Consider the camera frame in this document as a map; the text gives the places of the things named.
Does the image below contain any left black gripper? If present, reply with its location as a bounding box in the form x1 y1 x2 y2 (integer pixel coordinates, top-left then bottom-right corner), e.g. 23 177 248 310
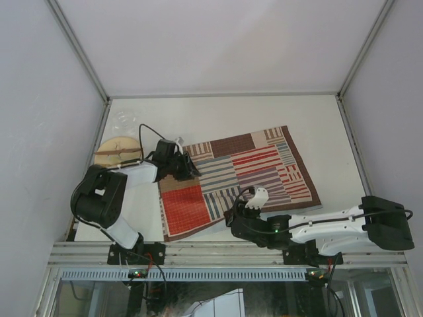
166 151 201 182

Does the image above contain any brown wooden knife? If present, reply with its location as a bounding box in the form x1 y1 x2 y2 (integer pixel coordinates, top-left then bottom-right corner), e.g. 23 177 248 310
95 148 142 155

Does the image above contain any patchwork striped placemat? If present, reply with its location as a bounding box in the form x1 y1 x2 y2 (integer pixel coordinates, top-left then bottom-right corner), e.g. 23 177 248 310
158 126 321 242

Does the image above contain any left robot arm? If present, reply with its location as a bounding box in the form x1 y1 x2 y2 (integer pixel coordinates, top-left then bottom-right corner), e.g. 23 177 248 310
70 139 201 264

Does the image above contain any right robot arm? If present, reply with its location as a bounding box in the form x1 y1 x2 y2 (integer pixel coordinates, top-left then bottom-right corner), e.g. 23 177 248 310
224 195 414 267

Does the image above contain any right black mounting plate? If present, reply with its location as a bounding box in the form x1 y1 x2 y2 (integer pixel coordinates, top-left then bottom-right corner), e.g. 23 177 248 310
283 244 307 265

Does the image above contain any black mounting plate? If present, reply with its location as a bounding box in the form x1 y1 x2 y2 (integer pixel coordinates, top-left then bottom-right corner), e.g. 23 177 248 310
107 242 166 265
283 244 307 265

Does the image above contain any round wooden plate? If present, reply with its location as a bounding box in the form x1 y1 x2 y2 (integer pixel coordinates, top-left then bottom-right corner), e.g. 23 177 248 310
94 137 143 166

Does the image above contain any clear glass cup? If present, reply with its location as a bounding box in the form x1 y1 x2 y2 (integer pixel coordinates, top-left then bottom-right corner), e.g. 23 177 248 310
112 109 138 136

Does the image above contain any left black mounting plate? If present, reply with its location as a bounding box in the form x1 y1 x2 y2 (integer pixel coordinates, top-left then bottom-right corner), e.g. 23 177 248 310
107 242 166 265

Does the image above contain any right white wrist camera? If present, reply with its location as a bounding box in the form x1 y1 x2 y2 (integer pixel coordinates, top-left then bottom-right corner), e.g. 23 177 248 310
245 186 269 210

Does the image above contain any aluminium front rail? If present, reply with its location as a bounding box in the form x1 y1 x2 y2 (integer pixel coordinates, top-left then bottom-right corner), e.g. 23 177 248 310
48 242 407 268

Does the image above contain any perforated blue cable tray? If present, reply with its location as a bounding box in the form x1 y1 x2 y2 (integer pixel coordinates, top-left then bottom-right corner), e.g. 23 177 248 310
61 268 307 282

